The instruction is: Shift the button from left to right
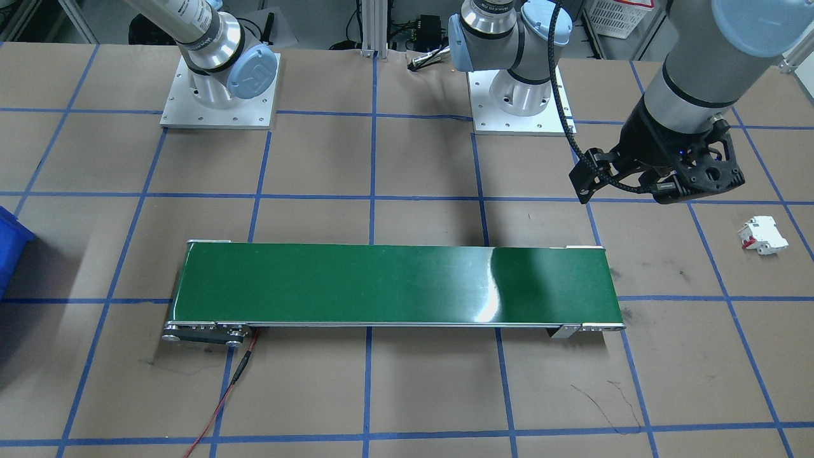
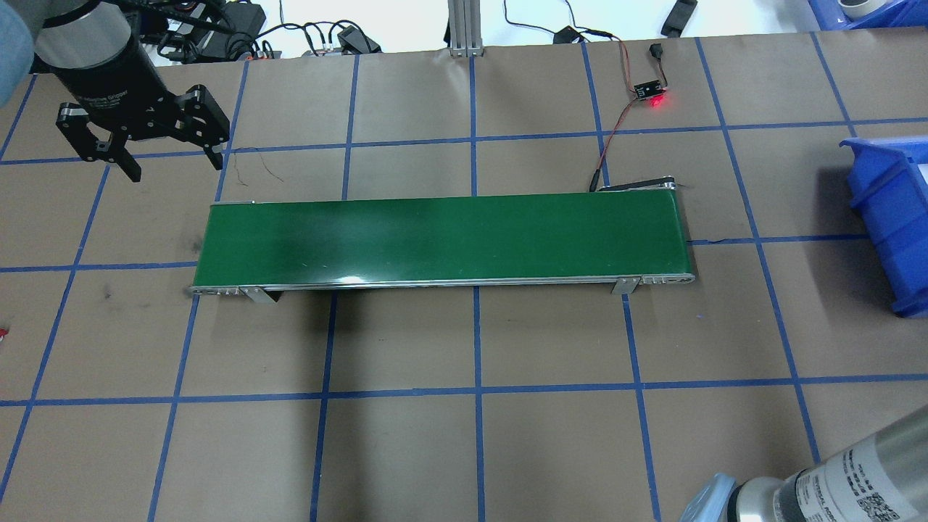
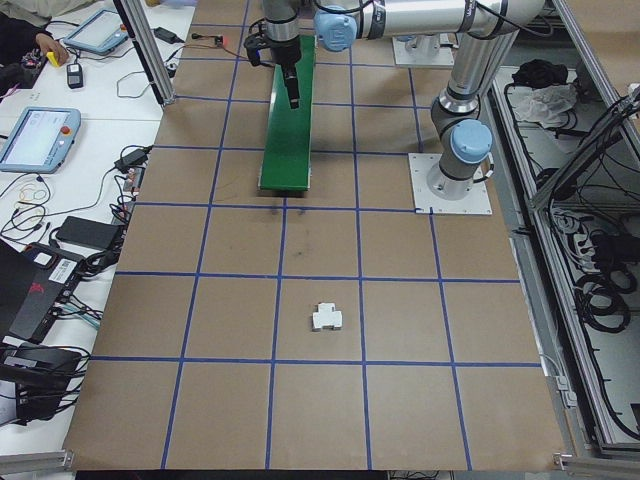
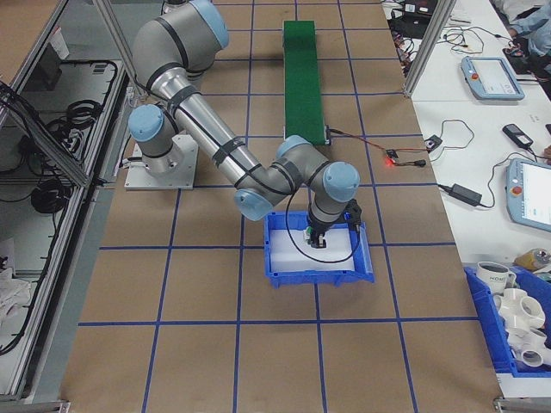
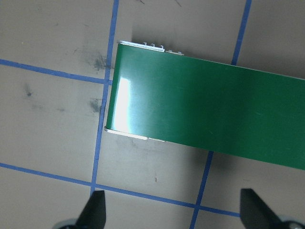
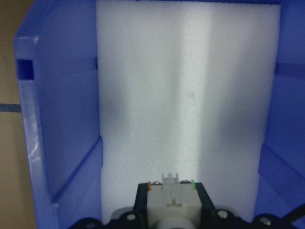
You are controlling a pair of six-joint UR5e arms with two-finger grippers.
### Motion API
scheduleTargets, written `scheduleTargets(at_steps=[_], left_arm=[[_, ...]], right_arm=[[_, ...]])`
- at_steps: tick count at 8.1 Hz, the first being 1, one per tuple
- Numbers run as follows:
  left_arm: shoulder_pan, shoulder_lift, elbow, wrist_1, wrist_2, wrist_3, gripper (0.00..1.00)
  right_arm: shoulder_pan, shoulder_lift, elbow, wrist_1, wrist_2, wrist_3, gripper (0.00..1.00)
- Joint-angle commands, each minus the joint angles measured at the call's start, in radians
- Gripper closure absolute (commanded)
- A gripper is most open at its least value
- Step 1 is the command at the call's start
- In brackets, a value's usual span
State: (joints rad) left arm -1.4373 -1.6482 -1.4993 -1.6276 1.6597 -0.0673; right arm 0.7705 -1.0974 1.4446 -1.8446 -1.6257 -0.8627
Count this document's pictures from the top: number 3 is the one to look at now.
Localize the bystander hand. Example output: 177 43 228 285
35 35 69 64

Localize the green conveyor belt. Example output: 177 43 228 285
257 34 317 197

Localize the small black power adapter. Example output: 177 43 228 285
114 147 153 171

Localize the small circuit board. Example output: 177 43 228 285
122 167 144 196

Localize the light blue teach pendant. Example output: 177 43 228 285
0 106 82 175
62 7 130 56

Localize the white plastic block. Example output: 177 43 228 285
309 302 347 335

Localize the black cloth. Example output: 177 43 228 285
510 58 571 86

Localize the large black power adapter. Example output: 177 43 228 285
53 215 124 250

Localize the white cloth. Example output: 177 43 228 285
514 82 581 129

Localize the white power strip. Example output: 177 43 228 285
552 212 594 261

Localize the black computer with label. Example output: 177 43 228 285
0 239 86 344

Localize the black electronic box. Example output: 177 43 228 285
0 347 84 424

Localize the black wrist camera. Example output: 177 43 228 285
243 32 274 69

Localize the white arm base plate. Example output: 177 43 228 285
392 33 459 69
408 152 494 216

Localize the aluminium profile post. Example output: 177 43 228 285
112 0 176 106

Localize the metal V-shaped frame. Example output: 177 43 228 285
492 0 640 459

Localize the black cable bundle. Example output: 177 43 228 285
572 272 636 334

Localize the aluminium corner rail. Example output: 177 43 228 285
0 449 76 474
552 452 640 476

